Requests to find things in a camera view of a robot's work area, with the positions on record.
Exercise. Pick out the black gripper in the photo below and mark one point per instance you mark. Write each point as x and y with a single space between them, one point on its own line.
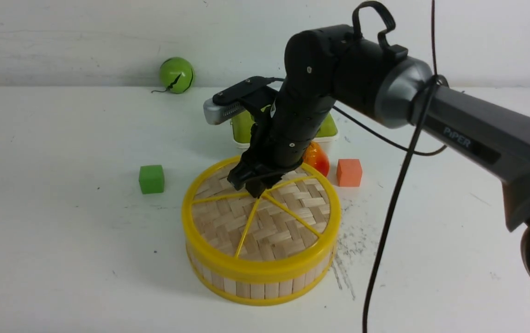
264 163

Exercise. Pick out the yellow woven bamboo steamer lid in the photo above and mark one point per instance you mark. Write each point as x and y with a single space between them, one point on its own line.
289 232

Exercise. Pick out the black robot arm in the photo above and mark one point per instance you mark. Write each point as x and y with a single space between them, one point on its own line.
333 64

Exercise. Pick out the bamboo steamer basket yellow rims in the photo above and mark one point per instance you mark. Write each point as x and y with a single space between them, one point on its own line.
260 294

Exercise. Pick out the green lidded plastic storage box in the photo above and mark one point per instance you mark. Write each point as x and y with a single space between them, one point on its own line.
242 123

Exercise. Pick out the orange toy pear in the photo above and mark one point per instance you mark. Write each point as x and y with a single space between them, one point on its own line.
317 158

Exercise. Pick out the green foam cube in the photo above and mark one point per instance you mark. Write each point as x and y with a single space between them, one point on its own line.
151 179

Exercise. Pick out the orange foam cube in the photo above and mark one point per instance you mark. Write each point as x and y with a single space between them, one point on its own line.
349 173

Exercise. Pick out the green toy ball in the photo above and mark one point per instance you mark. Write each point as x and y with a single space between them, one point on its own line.
177 75

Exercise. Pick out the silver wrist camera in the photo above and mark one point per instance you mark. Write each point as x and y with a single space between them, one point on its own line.
227 108

